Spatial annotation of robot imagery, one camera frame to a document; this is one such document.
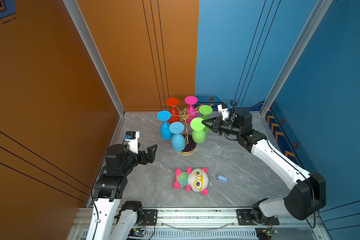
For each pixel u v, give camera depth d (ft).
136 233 2.29
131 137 1.86
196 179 2.59
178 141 2.55
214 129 2.15
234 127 2.08
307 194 1.31
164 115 2.57
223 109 2.28
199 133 2.58
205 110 2.64
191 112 2.89
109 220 1.36
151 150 1.98
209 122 2.38
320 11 2.33
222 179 2.78
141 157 1.93
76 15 2.36
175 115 2.62
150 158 2.00
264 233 2.32
